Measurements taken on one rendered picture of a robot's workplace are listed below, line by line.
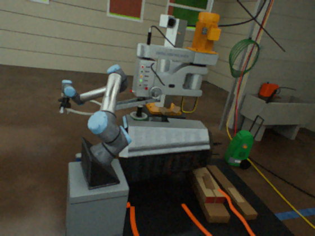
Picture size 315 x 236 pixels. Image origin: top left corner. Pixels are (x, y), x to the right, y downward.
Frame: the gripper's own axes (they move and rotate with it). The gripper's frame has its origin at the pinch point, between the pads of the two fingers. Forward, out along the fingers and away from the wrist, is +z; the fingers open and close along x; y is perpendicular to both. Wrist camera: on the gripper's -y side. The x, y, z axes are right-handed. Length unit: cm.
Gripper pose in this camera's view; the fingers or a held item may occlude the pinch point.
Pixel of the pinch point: (63, 113)
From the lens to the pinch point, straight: 269.0
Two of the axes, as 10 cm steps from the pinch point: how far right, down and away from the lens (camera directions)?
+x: 7.0, -1.4, 7.0
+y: 6.8, 4.3, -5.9
